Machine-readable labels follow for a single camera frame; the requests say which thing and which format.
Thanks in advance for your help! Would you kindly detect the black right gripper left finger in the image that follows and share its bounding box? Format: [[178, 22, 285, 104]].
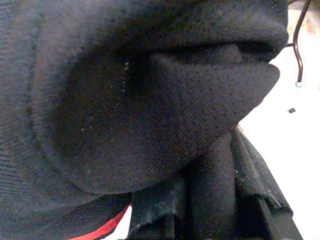
[[128, 174, 191, 240]]

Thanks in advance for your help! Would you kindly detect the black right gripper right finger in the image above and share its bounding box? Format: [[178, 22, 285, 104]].
[[232, 128, 304, 240]]

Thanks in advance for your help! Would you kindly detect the pink marble folding table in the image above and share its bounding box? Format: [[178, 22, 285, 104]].
[[284, 0, 313, 88]]

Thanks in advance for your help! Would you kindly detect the black shirt with red collar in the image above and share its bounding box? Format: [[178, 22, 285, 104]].
[[0, 0, 290, 240]]

